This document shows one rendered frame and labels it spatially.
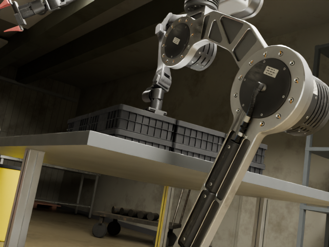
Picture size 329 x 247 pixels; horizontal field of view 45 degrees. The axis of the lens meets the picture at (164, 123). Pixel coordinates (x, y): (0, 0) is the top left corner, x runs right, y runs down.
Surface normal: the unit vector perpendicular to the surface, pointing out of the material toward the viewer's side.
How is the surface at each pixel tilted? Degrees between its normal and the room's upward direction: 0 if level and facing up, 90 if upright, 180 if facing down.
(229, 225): 90
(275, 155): 90
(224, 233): 90
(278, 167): 90
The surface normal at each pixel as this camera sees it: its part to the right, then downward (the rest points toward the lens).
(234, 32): -0.77, -0.24
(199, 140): 0.51, -0.08
